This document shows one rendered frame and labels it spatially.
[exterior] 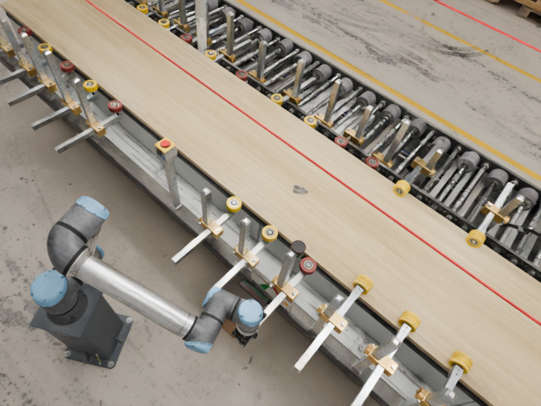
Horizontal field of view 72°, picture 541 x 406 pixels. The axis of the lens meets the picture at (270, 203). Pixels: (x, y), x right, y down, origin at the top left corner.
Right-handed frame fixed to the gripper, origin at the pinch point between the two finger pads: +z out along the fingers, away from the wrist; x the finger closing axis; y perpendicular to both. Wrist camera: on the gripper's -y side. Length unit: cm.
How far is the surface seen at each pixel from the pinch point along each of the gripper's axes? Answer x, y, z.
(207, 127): -100, -69, -8
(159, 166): -116, -42, 20
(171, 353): -38, 20, 83
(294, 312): 7.8, -26.8, 11.9
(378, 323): 41, -48, 2
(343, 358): 38.7, -26.3, 11.8
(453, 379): 74, -41, -15
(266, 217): -33, -48, -8
